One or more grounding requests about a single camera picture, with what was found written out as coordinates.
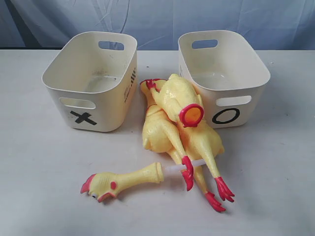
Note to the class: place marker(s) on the yellow rubber chicken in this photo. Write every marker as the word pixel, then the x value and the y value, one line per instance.
pixel 203 142
pixel 160 135

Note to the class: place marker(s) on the blue-grey backdrop cloth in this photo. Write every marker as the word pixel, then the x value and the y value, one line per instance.
pixel 157 24

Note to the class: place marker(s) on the headless yellow rubber chicken body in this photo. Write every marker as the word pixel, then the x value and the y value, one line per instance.
pixel 178 98

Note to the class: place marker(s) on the detached rubber chicken head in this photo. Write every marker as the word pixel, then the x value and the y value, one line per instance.
pixel 102 185

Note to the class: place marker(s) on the cream bin marked X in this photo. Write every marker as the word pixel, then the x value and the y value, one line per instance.
pixel 92 80

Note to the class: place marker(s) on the cream bin marked O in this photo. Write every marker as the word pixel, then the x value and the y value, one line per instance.
pixel 226 71

